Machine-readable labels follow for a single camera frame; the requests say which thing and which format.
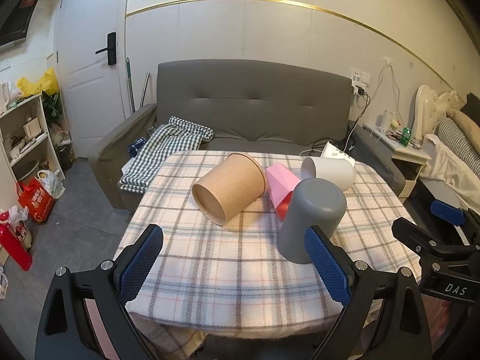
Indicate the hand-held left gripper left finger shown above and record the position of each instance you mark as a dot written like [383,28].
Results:
[142,262]

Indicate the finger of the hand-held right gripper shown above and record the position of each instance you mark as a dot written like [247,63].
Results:
[412,234]
[446,212]

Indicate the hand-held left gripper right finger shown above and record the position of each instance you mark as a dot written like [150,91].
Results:
[326,270]

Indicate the brown paper cup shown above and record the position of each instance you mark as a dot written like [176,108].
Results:
[228,187]

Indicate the grey cup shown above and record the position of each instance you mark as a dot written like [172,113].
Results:
[311,210]

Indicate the white cup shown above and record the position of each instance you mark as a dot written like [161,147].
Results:
[332,172]

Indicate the pink cup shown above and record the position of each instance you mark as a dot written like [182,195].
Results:
[279,183]

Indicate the white bed sheet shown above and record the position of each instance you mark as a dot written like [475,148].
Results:
[448,165]

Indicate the white nightstand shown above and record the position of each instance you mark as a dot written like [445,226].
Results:
[407,157]

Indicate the striped pillow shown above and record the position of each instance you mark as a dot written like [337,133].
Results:
[457,142]

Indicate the plaid tablecloth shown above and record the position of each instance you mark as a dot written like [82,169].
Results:
[225,258]

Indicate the green can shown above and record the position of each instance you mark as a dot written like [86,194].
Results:
[405,137]

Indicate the tan pillow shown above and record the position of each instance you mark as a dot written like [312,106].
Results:
[465,122]

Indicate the cream bed headboard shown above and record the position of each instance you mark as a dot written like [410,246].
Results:
[425,108]

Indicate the green checked cloth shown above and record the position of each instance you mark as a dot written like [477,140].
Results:
[165,150]

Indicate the white printed box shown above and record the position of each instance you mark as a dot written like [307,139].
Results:
[332,152]

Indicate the blue packet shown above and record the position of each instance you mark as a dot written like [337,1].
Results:
[135,147]

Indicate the white plastic bag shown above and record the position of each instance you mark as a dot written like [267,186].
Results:
[52,183]

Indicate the red paper bag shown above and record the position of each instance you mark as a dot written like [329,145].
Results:
[35,200]

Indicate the red fire extinguisher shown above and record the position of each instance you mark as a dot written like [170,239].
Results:
[13,245]

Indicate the black charger plug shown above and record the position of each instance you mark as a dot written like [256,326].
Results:
[360,91]

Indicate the white shelf unit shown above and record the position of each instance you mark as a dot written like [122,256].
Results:
[32,146]

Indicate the metal pole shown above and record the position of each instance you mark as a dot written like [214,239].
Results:
[144,90]

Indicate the grey sofa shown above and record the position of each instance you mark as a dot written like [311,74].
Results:
[255,112]

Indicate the white door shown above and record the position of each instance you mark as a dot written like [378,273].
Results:
[88,97]

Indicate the green plant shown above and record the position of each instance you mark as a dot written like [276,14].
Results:
[52,107]

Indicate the yellow plastic bag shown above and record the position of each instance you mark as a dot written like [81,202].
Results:
[37,82]

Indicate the black television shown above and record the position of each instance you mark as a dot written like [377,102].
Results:
[17,11]

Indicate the white wall socket panel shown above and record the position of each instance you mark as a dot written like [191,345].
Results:
[360,77]

